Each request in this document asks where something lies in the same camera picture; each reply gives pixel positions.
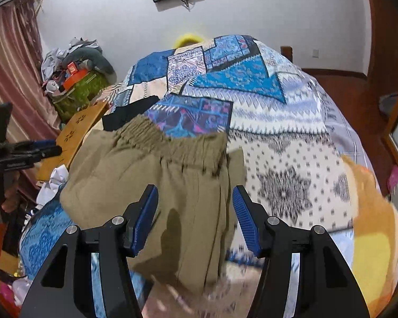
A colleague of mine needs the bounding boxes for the blue patchwork blanket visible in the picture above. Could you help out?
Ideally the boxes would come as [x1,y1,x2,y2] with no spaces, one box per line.
[18,34,383,318]

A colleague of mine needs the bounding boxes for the white crumpled cloth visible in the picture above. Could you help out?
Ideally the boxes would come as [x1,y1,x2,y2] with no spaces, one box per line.
[36,166,69,206]

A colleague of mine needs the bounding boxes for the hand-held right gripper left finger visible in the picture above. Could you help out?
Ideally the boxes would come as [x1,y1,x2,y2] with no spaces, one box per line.
[20,184,160,318]

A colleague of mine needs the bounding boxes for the yellow orange pillow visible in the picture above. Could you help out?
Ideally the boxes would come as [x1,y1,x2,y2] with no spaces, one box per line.
[343,155,398,309]

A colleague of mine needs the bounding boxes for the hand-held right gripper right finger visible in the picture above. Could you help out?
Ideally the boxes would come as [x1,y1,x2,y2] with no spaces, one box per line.
[232,185,371,318]

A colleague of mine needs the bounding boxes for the black cloth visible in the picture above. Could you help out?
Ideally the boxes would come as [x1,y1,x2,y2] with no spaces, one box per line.
[102,95,161,132]

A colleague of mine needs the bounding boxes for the pile of grey white clothes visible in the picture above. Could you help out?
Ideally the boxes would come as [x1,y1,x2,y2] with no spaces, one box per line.
[41,37,102,85]

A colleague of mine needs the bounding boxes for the yellow foam ring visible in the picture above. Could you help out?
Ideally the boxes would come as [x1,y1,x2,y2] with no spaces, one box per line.
[175,32,204,49]

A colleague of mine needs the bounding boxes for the khaki pants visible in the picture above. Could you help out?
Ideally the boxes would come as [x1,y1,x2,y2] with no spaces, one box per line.
[60,114,246,295]

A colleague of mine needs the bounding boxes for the orange box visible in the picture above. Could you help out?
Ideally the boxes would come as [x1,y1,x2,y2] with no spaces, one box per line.
[61,61,89,87]

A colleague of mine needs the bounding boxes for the red striped curtain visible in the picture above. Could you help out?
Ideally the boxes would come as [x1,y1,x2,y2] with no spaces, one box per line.
[0,0,61,161]

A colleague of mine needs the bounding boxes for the green patterned bag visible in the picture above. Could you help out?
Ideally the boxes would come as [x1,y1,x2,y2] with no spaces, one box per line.
[52,70,109,124]

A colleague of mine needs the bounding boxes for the grey floor basket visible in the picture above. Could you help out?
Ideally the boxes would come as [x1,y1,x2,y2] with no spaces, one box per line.
[379,92,398,114]

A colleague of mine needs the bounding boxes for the bamboo lap table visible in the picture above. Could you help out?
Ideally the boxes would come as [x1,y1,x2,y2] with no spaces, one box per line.
[36,101,112,183]

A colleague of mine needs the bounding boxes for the striped orange bed sheet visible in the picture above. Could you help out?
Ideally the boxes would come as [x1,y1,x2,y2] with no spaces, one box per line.
[97,84,134,104]

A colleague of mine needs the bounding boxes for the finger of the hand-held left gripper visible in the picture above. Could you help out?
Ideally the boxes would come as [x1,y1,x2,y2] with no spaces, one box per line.
[26,145,63,161]
[9,140,56,149]

